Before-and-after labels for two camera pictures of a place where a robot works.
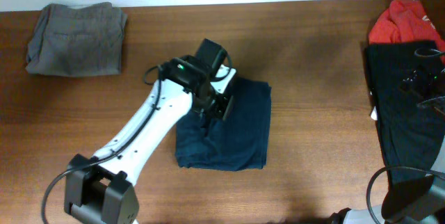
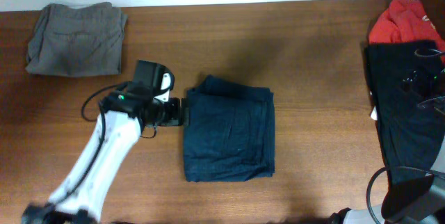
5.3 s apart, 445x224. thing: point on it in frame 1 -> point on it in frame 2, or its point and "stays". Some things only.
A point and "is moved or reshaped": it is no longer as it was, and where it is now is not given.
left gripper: (222, 105) -> (184, 111)
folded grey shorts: (77, 40) stays
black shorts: (412, 136) stays
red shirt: (405, 20) stays
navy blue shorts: (238, 142) is moved or reshaped
